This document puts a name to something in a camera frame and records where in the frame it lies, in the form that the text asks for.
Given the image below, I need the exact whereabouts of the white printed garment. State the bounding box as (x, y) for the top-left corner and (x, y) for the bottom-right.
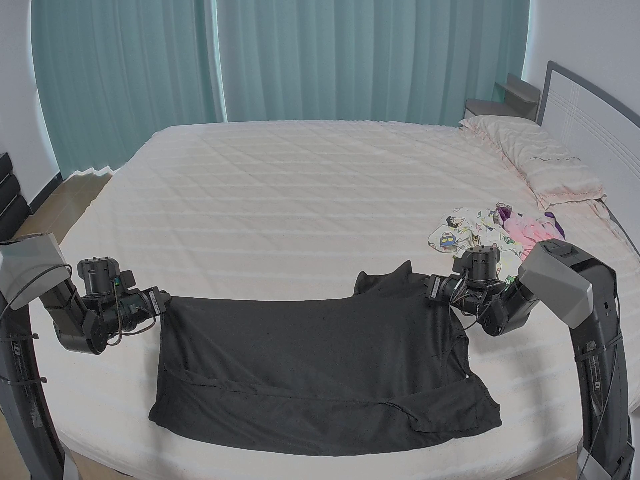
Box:
(426, 207), (523, 281)

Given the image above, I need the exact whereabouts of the purple garment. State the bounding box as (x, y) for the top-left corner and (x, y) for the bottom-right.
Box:
(495, 202), (566, 241)

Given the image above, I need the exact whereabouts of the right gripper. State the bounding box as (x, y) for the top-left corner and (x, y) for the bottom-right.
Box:
(425, 274), (459, 306)

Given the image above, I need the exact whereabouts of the grey bedside table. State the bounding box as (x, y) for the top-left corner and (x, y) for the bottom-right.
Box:
(465, 73), (541, 121)

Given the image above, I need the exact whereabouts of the pink garment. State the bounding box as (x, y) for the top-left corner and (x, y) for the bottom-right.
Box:
(502, 215), (556, 261)

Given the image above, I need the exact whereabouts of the blue-green curtain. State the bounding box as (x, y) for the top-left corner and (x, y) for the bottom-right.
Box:
(215, 0), (531, 126)
(30, 0), (228, 175)

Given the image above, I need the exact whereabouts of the bed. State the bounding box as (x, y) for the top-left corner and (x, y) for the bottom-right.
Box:
(0, 59), (640, 474)

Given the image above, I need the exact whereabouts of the pale pink pillow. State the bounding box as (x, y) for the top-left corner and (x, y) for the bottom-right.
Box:
(458, 114), (607, 211)

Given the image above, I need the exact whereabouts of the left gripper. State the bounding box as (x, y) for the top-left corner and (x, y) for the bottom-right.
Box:
(131, 287), (172, 330)

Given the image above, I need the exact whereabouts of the black T-shirt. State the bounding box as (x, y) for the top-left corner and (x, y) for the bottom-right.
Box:
(148, 259), (502, 456)

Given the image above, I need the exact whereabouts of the black chest of drawers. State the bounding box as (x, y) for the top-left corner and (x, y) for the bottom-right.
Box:
(0, 152), (28, 246)

